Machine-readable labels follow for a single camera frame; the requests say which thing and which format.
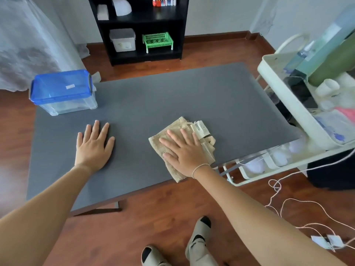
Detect clear box with blue lid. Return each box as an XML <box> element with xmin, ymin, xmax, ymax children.
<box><xmin>29</xmin><ymin>69</ymin><xmax>98</xmax><ymax>116</ymax></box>

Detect beige cloth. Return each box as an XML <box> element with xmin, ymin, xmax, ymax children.
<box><xmin>148</xmin><ymin>116</ymin><xmax>216</xmax><ymax>183</ymax></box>

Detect white paper cup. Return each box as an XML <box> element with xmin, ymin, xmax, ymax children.
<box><xmin>315</xmin><ymin>79</ymin><xmax>341</xmax><ymax>98</ymax></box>

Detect group of white plastic bottles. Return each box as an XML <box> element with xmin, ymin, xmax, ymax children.
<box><xmin>244</xmin><ymin>135</ymin><xmax>309</xmax><ymax>175</ymax></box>

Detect green cylinder bottle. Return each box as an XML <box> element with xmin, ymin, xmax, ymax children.
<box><xmin>308</xmin><ymin>32</ymin><xmax>355</xmax><ymax>87</ymax></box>

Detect black flat device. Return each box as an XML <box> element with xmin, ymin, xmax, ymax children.
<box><xmin>286</xmin><ymin>70</ymin><xmax>318</xmax><ymax>110</ymax></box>

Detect grey slipper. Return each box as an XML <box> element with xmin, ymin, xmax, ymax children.
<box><xmin>185</xmin><ymin>216</ymin><xmax>220</xmax><ymax>266</ymax></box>
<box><xmin>141</xmin><ymin>245</ymin><xmax>172</xmax><ymax>266</ymax></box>

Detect white cable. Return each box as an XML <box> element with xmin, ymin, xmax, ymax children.
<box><xmin>264</xmin><ymin>148</ymin><xmax>355</xmax><ymax>252</ymax></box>

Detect white sheer curtain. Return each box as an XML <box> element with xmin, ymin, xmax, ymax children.
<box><xmin>0</xmin><ymin>0</ymin><xmax>91</xmax><ymax>92</ymax></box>

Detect person's right hand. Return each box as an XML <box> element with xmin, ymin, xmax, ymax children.
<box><xmin>159</xmin><ymin>128</ymin><xmax>211</xmax><ymax>179</ymax></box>

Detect pink packet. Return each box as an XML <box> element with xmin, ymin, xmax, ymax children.
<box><xmin>334</xmin><ymin>107</ymin><xmax>355</xmax><ymax>124</ymax></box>

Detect person's left hand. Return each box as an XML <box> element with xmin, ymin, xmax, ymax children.
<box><xmin>74</xmin><ymin>120</ymin><xmax>115</xmax><ymax>173</ymax></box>

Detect white paper tag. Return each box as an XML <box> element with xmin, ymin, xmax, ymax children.
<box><xmin>190</xmin><ymin>121</ymin><xmax>211</xmax><ymax>140</ymax></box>

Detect grey right slipper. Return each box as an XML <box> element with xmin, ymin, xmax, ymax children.
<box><xmin>185</xmin><ymin>216</ymin><xmax>220</xmax><ymax>266</ymax></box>

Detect person's left forearm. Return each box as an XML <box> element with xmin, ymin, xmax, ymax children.
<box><xmin>0</xmin><ymin>165</ymin><xmax>92</xmax><ymax>266</ymax></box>

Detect black bag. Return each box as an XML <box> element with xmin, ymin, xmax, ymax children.
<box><xmin>306</xmin><ymin>148</ymin><xmax>355</xmax><ymax>191</ymax></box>

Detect person's right forearm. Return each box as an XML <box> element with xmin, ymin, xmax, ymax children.
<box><xmin>194</xmin><ymin>166</ymin><xmax>347</xmax><ymax>266</ymax></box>

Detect clear bag with blue print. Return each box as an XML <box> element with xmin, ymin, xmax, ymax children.
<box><xmin>315</xmin><ymin>109</ymin><xmax>355</xmax><ymax>145</ymax></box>

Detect translucent teal bottle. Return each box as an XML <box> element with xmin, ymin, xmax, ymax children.
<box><xmin>283</xmin><ymin>5</ymin><xmax>355</xmax><ymax>78</ymax></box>

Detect green plastic basket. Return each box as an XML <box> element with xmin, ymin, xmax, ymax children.
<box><xmin>142</xmin><ymin>32</ymin><xmax>174</xmax><ymax>54</ymax></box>

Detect black shelf unit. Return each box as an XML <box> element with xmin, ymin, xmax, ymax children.
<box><xmin>88</xmin><ymin>0</ymin><xmax>190</xmax><ymax>67</ymax></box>

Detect grey left slipper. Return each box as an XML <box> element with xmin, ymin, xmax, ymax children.
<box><xmin>141</xmin><ymin>245</ymin><xmax>172</xmax><ymax>266</ymax></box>

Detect thin white wrist string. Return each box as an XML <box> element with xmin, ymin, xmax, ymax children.
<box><xmin>192</xmin><ymin>163</ymin><xmax>211</xmax><ymax>179</ymax></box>

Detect white folded pad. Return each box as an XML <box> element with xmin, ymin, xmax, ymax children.
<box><xmin>97</xmin><ymin>4</ymin><xmax>110</xmax><ymax>21</ymax></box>

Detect white power adapter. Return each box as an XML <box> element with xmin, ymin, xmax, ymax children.
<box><xmin>311</xmin><ymin>235</ymin><xmax>332</xmax><ymax>250</ymax></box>
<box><xmin>327</xmin><ymin>234</ymin><xmax>345</xmax><ymax>249</ymax></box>

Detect white dome-shaped object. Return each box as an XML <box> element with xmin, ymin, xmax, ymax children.
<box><xmin>111</xmin><ymin>0</ymin><xmax>132</xmax><ymax>16</ymax></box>

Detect white box with grey lid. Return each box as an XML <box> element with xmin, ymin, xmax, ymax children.
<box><xmin>109</xmin><ymin>28</ymin><xmax>136</xmax><ymax>52</ymax></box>

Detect white utility cart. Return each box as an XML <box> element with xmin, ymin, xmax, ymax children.
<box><xmin>221</xmin><ymin>33</ymin><xmax>355</xmax><ymax>187</ymax></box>

